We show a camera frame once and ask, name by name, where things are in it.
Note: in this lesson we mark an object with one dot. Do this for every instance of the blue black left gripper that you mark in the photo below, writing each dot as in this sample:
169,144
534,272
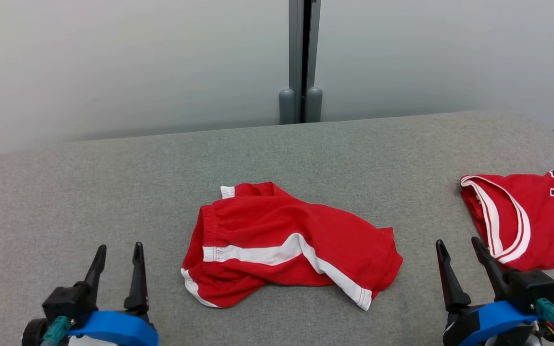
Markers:
113,329

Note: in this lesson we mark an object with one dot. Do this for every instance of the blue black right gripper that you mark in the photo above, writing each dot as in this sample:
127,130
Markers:
493,319

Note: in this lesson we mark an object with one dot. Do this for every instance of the red white basketball jersey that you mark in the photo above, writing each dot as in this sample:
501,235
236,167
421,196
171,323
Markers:
541,221

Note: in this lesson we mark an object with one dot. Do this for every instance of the red white-trimmed shorts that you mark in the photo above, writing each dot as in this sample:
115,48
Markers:
267,221

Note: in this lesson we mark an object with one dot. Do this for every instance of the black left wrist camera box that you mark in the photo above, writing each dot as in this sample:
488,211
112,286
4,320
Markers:
68,302

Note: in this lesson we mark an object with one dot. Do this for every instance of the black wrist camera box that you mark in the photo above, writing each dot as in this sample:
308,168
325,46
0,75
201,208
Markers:
532,288
68,302

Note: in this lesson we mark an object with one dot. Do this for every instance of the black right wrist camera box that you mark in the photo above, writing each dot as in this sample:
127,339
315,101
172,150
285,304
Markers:
532,288

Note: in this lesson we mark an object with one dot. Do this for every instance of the grey partition post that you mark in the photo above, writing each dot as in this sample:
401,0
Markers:
301,57

